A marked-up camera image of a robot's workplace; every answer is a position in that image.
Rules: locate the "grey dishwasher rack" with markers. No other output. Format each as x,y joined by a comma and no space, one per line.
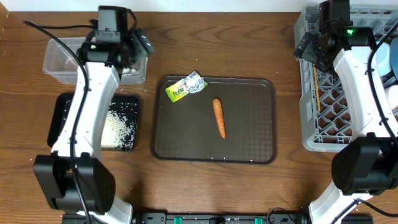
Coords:
330,129

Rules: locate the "white plastic cup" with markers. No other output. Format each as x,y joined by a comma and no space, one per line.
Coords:
392,96

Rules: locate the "orange carrot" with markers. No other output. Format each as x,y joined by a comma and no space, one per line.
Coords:
218,110

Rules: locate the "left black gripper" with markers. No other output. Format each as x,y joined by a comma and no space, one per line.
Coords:
145,47

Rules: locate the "white tissue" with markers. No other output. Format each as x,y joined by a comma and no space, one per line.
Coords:
128,71

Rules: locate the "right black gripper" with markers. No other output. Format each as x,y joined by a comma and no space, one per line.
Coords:
307,48

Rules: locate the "dark blue plate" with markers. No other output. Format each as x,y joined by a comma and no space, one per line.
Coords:
394,56

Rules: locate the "pile of rice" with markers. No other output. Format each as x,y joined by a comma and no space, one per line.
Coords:
119,131

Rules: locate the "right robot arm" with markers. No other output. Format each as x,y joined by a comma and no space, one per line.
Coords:
367,166

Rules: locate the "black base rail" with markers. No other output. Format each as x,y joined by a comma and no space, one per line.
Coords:
273,218

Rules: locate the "wooden chopstick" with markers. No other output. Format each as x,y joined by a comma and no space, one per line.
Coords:
316,88

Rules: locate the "light blue bowl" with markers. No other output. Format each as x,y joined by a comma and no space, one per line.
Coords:
383,59

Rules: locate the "yellow silver snack wrapper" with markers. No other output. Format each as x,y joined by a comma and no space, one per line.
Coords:
188,85

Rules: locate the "dark brown serving tray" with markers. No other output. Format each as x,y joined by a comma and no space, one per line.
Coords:
187,130

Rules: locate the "black rectangular tray bin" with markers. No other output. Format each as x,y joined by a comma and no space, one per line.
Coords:
61,110

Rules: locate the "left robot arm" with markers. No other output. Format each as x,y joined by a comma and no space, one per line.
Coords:
72,177

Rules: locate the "clear plastic bin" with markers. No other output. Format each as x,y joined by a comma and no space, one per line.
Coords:
62,66

